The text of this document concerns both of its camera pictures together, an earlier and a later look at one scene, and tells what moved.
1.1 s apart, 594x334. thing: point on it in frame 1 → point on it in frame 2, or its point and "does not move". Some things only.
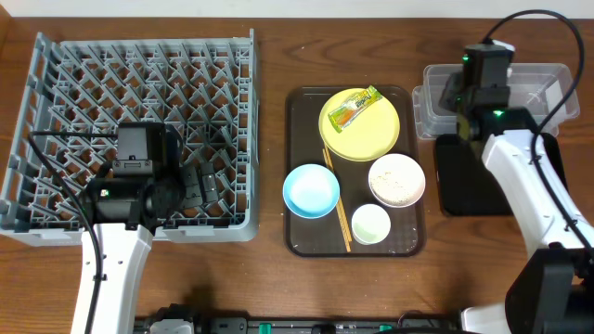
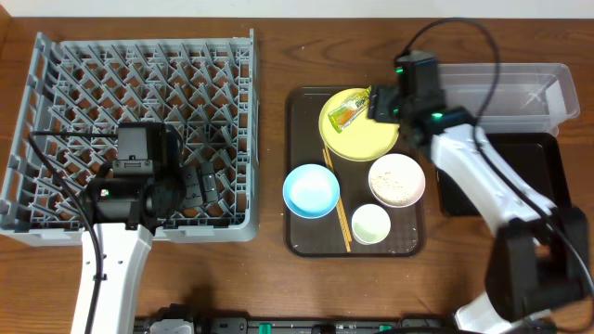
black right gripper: [448, 99] → [383, 104]
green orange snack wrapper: [345, 112] does not move
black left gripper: [191, 186] does not move
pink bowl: [396, 180] does not move
